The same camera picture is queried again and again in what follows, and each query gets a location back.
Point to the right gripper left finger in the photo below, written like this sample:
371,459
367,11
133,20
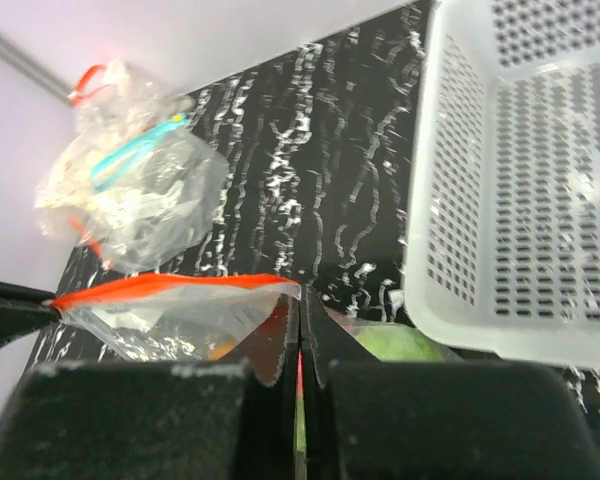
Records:
266,445

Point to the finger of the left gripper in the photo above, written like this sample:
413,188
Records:
23,311

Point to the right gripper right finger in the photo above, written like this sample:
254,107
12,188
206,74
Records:
323,342

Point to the green round fruit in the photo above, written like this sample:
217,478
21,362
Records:
397,343

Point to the brown kiwi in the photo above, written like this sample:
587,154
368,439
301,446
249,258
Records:
218,350

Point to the clear bag orange zipper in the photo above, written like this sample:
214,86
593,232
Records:
152,317

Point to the white plastic basket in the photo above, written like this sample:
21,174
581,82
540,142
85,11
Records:
503,238

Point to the red apple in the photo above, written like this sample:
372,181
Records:
277,346

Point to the clear bag teal zipper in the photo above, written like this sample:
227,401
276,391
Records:
152,198

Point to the small bag orange zipper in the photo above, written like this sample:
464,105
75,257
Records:
119,95

